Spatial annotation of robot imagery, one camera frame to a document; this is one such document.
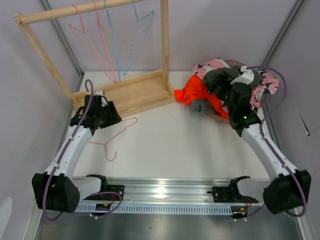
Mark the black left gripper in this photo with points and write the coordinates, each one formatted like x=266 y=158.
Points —
x=114 y=117

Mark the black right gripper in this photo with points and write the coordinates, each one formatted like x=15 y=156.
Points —
x=222 y=81

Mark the dark olive shorts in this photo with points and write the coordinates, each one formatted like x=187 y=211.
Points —
x=234 y=72

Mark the grey shorts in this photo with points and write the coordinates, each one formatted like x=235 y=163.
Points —
x=201 y=106

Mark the pink patterned shorts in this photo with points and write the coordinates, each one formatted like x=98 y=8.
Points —
x=269 y=81

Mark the blue wire hanger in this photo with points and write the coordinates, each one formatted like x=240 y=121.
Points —
x=114 y=41
x=142 y=27

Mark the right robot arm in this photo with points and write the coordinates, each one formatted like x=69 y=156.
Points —
x=289 y=187

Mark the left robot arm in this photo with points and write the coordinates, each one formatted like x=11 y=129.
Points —
x=54 y=189

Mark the pink translucent plastic basin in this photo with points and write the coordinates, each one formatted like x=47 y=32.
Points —
x=256 y=95

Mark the wooden clothes rack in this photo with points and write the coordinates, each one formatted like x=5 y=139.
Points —
x=132 y=96

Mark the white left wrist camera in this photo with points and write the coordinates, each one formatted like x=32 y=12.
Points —
x=100 y=92

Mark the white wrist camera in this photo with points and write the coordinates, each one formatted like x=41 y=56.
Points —
x=100 y=92
x=246 y=76

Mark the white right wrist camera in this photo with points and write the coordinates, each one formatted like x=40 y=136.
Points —
x=246 y=76

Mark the aluminium mounting rail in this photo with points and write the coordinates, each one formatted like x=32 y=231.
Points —
x=169 y=191

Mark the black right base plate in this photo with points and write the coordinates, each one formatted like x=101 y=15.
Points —
x=226 y=194

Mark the white slotted cable duct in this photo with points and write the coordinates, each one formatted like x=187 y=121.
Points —
x=137 y=208

